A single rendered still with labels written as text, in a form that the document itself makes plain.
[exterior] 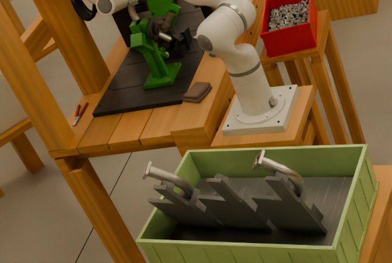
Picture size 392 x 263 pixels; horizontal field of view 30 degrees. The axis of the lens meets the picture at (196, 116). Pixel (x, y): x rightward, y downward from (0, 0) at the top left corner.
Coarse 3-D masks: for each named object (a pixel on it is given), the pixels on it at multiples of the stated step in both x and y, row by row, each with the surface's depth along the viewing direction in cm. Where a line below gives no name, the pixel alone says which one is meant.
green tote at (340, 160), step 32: (192, 160) 245; (224, 160) 240; (288, 160) 229; (320, 160) 224; (352, 160) 219; (352, 192) 200; (160, 224) 226; (352, 224) 199; (160, 256) 217; (192, 256) 211; (224, 256) 205; (256, 256) 200; (288, 256) 194; (320, 256) 190; (352, 256) 198
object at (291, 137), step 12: (300, 96) 267; (312, 96) 268; (228, 108) 277; (300, 108) 260; (300, 120) 255; (276, 132) 254; (288, 132) 251; (300, 132) 253; (216, 144) 261; (228, 144) 259; (240, 144) 256; (252, 144) 254; (264, 144) 253; (276, 144) 251; (288, 144) 249
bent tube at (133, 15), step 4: (128, 8) 314; (132, 8) 313; (132, 12) 314; (132, 16) 314; (136, 16) 314; (160, 32) 313; (160, 36) 313; (164, 36) 312; (168, 36) 312; (164, 40) 313; (168, 40) 312
